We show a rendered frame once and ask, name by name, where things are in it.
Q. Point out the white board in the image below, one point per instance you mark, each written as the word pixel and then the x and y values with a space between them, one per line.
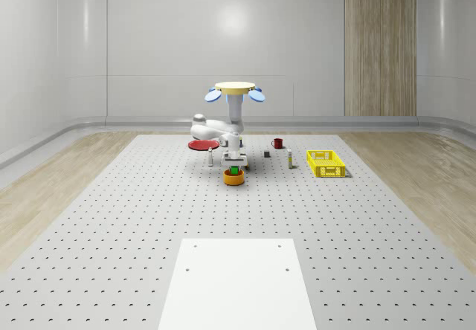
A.
pixel 238 285

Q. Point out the red mug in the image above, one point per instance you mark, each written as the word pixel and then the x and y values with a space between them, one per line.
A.
pixel 278 143

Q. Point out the yellow basket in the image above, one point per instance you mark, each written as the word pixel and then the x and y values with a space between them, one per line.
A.
pixel 327 168

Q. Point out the puzzle cube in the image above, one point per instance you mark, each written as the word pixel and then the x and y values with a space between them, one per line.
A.
pixel 234 170

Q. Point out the red plate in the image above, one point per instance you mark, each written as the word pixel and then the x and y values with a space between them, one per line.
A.
pixel 202 145

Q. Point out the small white bottle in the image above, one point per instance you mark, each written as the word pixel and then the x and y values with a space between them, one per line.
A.
pixel 210 158

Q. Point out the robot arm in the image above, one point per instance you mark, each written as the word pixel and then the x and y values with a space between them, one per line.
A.
pixel 208 129

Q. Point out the yellow bowl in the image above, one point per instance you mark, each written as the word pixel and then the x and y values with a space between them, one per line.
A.
pixel 233 180

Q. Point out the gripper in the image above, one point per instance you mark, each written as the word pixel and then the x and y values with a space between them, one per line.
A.
pixel 234 158

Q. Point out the pale flat-sided can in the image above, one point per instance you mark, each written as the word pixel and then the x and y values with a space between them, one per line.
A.
pixel 289 158

